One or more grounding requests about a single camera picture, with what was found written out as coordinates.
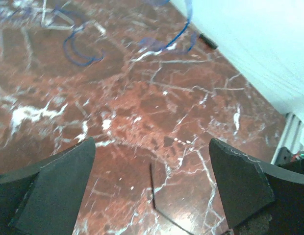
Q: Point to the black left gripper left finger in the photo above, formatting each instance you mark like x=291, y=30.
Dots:
x=44, y=198

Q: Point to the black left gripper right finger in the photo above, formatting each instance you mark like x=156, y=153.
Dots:
x=258, y=198

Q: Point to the black zip tie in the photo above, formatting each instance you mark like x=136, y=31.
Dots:
x=155, y=206

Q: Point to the small black screwdriver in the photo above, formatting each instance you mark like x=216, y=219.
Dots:
x=209, y=42

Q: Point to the aluminium frame post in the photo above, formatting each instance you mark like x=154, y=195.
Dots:
x=291, y=143

